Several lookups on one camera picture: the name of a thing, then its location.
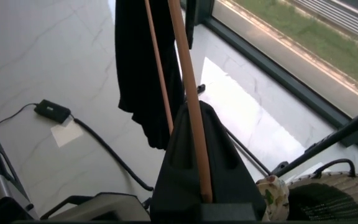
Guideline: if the white laundry basket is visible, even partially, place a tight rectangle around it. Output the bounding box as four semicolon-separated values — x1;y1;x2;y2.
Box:
285;157;358;223

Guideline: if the thick black cable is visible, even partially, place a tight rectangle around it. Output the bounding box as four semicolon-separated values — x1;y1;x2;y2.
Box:
71;117;155;192

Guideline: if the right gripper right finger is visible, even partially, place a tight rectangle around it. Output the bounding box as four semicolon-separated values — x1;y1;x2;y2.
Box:
196;100;267;222

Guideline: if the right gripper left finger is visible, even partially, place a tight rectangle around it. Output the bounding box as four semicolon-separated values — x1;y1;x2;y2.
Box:
149;101;203;222

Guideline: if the thin black cable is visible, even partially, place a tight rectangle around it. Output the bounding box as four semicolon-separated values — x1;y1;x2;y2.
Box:
0;102;39;129

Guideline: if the black power adapter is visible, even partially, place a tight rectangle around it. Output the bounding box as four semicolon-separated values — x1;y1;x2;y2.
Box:
33;98;72;124

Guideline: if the pink clothes hanger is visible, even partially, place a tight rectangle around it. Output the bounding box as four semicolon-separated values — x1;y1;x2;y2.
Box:
143;0;214;204

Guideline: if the black garment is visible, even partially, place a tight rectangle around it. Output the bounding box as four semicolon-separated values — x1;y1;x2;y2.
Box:
114;0;198;151

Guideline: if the black clothes rack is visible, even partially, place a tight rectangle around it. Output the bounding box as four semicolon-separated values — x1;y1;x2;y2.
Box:
183;83;358;179

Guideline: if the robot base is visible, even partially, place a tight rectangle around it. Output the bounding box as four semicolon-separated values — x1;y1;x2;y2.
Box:
0;106;152;224

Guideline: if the window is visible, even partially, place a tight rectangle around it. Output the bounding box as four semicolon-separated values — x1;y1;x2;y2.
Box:
193;0;358;162

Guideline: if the cream printed garment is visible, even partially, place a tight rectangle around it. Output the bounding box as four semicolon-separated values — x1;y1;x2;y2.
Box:
255;174;291;222

